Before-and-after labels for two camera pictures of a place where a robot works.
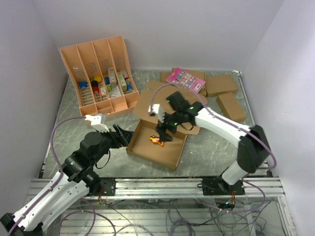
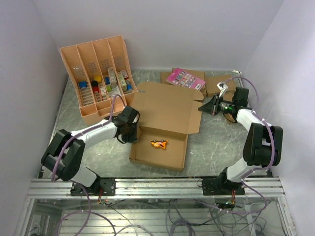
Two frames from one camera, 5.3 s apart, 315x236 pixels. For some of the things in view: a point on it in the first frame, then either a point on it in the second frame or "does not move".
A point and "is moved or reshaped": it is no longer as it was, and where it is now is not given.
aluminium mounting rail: x=253 y=189 does not move
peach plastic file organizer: x=103 y=72 does not move
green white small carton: x=122 y=81 does not move
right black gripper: x=162 y=130 → x=211 y=107
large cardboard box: x=168 y=155 is moved or reshaped
